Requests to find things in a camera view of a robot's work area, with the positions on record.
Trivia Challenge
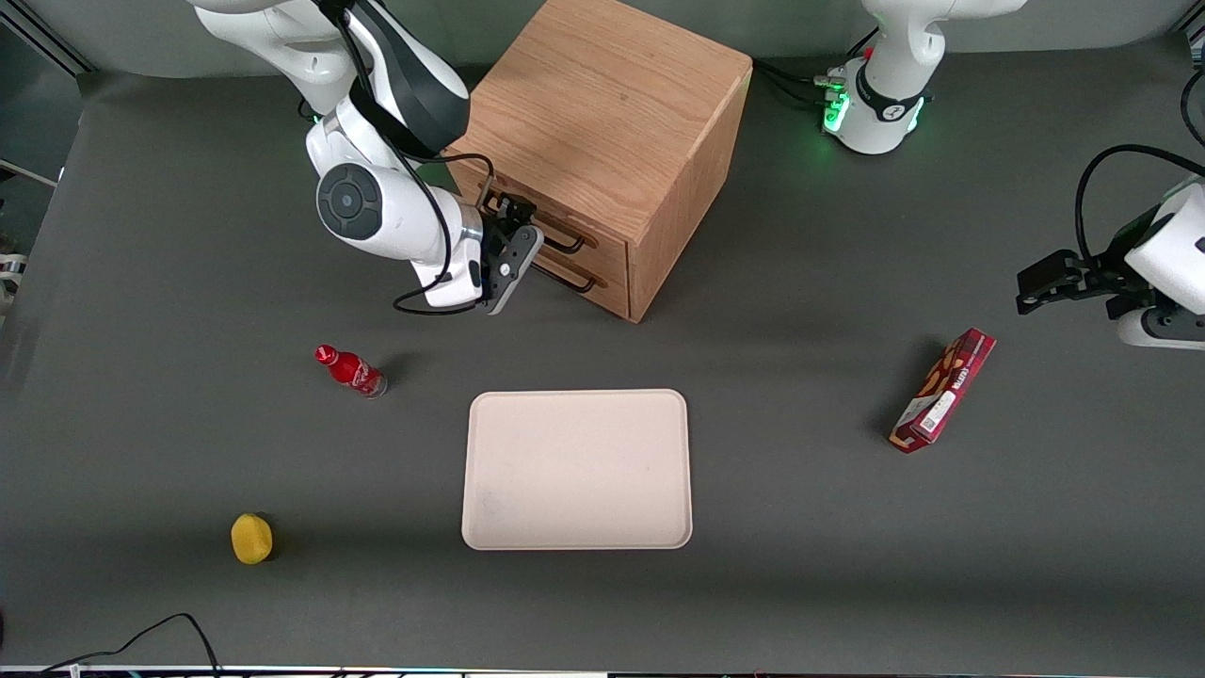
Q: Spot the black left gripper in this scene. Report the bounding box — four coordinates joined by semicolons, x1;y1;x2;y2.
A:
1016;206;1175;321

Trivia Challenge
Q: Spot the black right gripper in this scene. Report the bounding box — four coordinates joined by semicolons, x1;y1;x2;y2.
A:
474;192;540;312

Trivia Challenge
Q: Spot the black metal drawer handle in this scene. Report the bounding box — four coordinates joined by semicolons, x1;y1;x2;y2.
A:
532;254;606;293
480;184;601;255

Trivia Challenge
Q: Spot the wooden drawer front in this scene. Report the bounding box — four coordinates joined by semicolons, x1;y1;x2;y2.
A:
530;247;631;319
450;151;631;283

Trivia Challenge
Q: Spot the wooden drawer cabinet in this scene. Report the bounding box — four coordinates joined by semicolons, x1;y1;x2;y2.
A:
442;0;754;324

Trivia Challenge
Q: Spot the red shortbread cookie box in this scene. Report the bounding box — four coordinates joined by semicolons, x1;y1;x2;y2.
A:
888;327;998;455

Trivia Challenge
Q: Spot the small red soda bottle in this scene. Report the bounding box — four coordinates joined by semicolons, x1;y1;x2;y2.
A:
313;344;389;400

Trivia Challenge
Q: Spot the beige plastic tray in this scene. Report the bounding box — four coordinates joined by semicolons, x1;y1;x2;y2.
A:
460;388;695;552

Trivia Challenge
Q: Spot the yellow lemon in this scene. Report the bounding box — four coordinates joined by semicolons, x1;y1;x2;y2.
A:
231;512;275;566

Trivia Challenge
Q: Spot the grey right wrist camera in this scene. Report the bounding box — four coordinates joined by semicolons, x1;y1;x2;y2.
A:
485;224;546;316

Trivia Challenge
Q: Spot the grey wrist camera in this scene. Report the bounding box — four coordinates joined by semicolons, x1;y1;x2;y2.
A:
485;224;546;316
1117;309;1205;351

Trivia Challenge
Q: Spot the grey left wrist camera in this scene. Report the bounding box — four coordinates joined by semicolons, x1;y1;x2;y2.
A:
1117;309;1205;351

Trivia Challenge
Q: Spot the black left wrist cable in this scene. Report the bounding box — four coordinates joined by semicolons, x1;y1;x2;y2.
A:
1076;144;1205;269

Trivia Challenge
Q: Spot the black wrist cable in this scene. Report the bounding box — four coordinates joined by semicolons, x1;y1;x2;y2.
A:
1076;144;1205;269
320;0;497;317

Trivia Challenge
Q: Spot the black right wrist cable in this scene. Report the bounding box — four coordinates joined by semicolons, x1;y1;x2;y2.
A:
320;0;497;317

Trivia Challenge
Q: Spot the black hanging cable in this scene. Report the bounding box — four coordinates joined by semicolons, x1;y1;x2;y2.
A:
1181;69;1205;148

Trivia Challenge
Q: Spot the aluminium frame rail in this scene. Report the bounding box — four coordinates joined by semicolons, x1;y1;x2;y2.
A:
0;0;97;76

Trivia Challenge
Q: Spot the thin black table cable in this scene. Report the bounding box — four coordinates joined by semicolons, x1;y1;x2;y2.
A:
38;612;222;677

